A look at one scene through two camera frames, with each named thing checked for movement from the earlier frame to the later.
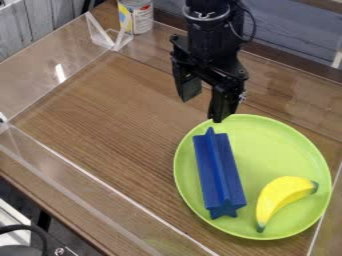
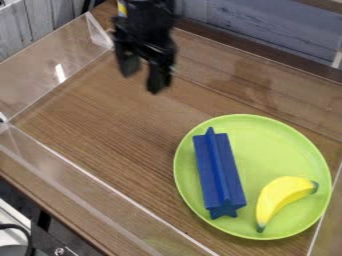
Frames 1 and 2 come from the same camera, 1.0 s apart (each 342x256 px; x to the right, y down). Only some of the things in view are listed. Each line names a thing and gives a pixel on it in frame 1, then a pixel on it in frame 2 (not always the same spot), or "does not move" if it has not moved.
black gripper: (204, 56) to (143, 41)
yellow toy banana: (278, 191) does not move
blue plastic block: (221, 190) does not move
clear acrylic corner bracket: (107, 37) does not move
